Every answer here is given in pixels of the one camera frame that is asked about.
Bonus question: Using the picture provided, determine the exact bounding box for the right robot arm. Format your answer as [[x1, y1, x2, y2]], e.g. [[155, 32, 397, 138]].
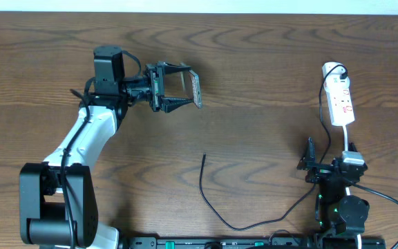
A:
[[297, 138, 370, 248]]

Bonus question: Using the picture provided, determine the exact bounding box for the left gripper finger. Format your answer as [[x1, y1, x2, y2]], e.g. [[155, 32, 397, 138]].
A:
[[160, 97, 193, 113], [158, 62, 191, 75]]

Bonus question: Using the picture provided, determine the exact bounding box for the Galaxy S25 Ultra smartphone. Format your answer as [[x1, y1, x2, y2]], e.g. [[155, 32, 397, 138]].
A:
[[181, 70, 202, 109]]

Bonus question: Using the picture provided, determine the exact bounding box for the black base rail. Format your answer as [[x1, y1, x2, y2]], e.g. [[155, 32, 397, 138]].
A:
[[119, 236, 387, 249]]

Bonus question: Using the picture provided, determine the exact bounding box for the white power strip cord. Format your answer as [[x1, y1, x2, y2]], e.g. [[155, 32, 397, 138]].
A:
[[342, 124, 363, 249]]

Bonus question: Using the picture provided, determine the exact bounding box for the white power strip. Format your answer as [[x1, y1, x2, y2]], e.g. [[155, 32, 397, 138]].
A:
[[322, 62, 354, 127]]

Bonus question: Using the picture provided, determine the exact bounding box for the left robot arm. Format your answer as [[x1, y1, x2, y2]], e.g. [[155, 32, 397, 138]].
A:
[[19, 45, 202, 248]]

